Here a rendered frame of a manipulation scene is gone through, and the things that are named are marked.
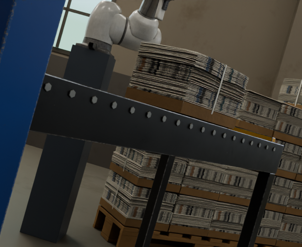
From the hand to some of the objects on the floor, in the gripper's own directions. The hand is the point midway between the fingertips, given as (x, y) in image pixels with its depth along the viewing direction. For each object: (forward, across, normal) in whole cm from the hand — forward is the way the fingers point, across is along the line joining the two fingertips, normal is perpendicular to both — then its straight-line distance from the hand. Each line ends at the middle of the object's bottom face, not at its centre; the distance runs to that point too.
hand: (161, 10), depth 158 cm
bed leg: (+114, +20, -55) cm, 128 cm away
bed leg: (+114, -30, -55) cm, 130 cm away
